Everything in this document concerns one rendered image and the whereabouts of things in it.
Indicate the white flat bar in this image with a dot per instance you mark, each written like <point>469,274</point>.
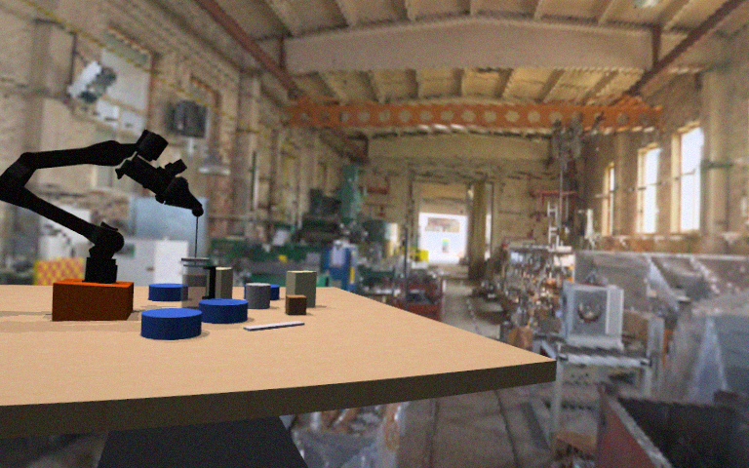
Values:
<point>273,326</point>

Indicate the blue cylinder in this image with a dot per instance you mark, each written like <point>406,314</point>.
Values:
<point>164,292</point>
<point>274,293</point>
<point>224,310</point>
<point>171,323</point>

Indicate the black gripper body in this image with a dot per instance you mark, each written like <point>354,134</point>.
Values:
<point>164,188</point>

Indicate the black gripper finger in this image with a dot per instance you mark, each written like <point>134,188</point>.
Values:
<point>171,203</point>
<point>186,198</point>

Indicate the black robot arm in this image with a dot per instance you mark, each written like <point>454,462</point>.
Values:
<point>100,267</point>

